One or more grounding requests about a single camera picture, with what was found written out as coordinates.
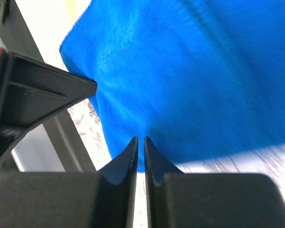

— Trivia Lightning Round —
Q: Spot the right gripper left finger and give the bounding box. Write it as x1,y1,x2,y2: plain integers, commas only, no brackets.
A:
0,137,138,228

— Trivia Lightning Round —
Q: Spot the blue towel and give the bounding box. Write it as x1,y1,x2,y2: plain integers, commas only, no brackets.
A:
60,0,285,164

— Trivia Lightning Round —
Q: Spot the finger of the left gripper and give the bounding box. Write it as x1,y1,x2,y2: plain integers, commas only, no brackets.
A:
0,51,97,165

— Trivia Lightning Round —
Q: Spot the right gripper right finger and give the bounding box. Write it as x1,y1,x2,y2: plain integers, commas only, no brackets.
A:
144,137,285,228

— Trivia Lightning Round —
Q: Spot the floral table mat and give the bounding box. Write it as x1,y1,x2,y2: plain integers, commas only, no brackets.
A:
19,0,285,228

